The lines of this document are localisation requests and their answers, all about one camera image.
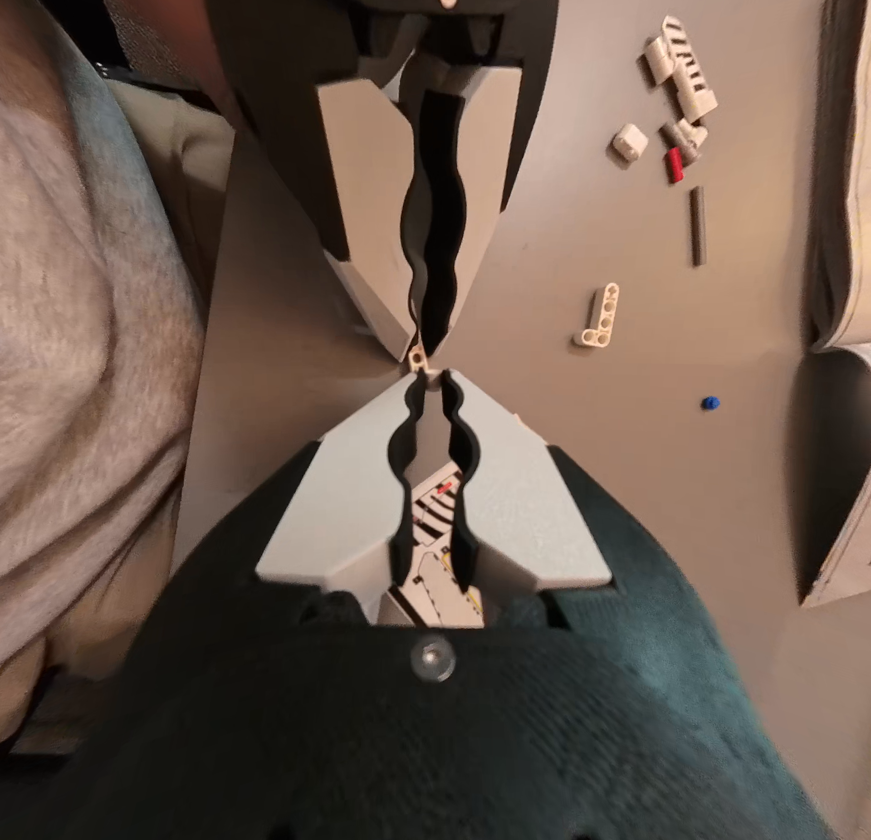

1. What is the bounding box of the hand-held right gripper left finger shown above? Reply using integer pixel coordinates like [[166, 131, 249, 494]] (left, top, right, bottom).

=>
[[255, 371, 426, 607]]

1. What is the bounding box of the dark grey lego axle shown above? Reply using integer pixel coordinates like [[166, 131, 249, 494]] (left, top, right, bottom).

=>
[[689, 186, 707, 268]]

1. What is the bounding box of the open instruction booklet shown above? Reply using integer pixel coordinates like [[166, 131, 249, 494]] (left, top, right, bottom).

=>
[[799, 0, 871, 610]]

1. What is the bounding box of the small white lego beam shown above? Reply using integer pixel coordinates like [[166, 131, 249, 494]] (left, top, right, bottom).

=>
[[610, 123, 652, 164]]

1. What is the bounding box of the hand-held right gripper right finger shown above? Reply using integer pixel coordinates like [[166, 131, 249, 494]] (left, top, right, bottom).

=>
[[441, 369, 613, 611]]

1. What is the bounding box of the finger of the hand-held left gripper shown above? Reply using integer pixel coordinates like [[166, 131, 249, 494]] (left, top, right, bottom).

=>
[[315, 77, 426, 366], [407, 64, 526, 354]]

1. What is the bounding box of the white L-shaped lego beam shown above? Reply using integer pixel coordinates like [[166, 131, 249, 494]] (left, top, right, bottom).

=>
[[573, 282, 622, 348]]

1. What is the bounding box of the striped white lego assembly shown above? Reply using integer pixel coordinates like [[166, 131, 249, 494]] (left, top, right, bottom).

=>
[[641, 15, 719, 124]]

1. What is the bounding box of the grey lego pin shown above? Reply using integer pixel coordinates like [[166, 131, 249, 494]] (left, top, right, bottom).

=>
[[659, 120, 710, 167]]

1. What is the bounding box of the zebra striped sticker sheet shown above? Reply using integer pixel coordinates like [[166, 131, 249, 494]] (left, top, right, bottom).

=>
[[391, 464, 488, 630]]

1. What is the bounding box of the grey hoodie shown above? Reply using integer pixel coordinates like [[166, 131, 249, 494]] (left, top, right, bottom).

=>
[[0, 0, 235, 725]]

